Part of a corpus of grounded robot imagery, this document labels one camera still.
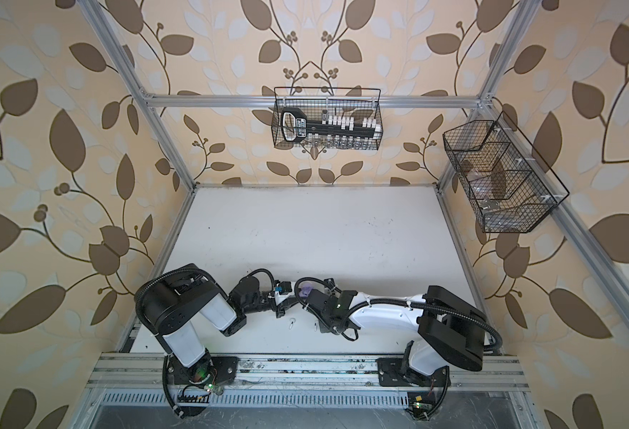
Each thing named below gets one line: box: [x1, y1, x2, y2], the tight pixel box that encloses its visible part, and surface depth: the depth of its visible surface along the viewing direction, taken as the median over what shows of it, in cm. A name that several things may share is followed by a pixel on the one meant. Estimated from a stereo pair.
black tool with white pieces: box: [280, 107, 383, 143], surface depth 84 cm
